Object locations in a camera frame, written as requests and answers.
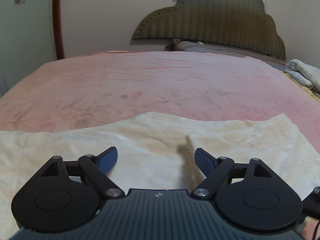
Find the olive padded headboard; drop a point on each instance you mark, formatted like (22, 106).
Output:
(212, 17)

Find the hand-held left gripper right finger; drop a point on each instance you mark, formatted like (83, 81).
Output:
(203, 161)

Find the pink blanket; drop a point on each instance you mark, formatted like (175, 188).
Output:
(150, 80)

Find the white wardrobe with flower decals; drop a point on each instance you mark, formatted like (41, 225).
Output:
(25, 30)

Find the grey pillow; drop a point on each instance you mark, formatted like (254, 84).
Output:
(200, 47)

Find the white patterned cloth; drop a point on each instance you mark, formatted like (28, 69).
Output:
(306, 72)

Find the brown wooden door frame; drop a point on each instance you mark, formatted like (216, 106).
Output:
(58, 20)

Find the person's right forearm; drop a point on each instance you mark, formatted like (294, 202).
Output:
(308, 230)

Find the yellow quilt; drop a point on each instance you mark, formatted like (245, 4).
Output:
(303, 86)

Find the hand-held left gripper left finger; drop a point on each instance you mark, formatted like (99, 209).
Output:
(108, 160)

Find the cream pants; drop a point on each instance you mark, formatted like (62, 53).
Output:
(150, 135)

